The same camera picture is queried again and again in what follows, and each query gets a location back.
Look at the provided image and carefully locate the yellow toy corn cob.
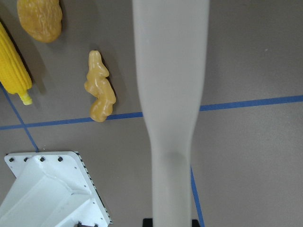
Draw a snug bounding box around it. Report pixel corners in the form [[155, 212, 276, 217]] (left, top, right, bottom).
[[0, 25, 33, 105]]

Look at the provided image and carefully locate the orange-yellow wrinkled toy food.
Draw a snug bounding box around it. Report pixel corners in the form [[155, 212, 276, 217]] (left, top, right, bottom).
[[17, 0, 62, 43]]

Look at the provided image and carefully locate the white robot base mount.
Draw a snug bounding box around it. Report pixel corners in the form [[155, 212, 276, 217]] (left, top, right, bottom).
[[0, 151, 112, 227]]

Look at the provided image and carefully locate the yellow ginger-shaped toy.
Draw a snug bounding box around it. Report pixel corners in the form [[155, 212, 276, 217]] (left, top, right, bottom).
[[84, 50, 116, 122]]

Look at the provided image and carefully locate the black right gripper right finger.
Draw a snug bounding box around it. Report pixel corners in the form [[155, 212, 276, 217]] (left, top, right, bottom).
[[191, 219, 198, 227]]

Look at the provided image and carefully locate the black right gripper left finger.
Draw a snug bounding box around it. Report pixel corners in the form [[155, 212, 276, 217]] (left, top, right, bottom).
[[143, 218, 153, 227]]

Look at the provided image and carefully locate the white brush with dark bristles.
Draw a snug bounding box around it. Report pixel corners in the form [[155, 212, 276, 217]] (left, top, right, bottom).
[[133, 0, 210, 227]]

